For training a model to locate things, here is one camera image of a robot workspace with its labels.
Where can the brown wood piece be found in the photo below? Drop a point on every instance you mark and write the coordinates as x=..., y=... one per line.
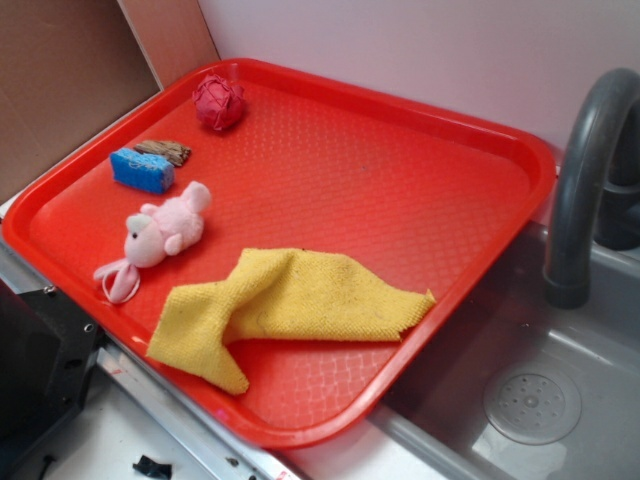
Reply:
x=174, y=152

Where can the black tape scrap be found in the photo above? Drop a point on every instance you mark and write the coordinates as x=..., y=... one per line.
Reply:
x=153, y=469

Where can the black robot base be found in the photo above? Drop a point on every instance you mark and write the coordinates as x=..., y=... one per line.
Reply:
x=48, y=351

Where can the yellow cloth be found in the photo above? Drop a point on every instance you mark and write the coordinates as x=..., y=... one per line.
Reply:
x=279, y=294

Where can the brown cardboard panel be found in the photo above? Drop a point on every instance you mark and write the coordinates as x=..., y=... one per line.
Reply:
x=69, y=69

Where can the red plastic tray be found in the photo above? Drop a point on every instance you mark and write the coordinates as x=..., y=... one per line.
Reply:
x=425, y=198

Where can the pink plush toy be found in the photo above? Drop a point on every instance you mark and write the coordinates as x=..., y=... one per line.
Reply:
x=155, y=233

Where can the grey toy sink basin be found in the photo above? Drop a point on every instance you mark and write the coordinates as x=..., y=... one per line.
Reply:
x=435, y=408

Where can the round sink drain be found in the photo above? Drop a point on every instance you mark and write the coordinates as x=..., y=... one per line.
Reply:
x=531, y=404

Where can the grey toy faucet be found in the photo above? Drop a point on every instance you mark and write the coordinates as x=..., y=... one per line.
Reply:
x=597, y=194

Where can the crumpled red paper ball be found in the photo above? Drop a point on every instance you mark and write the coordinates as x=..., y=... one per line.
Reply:
x=219, y=103

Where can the blue sponge block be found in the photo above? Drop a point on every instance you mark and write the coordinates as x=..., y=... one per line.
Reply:
x=147, y=172

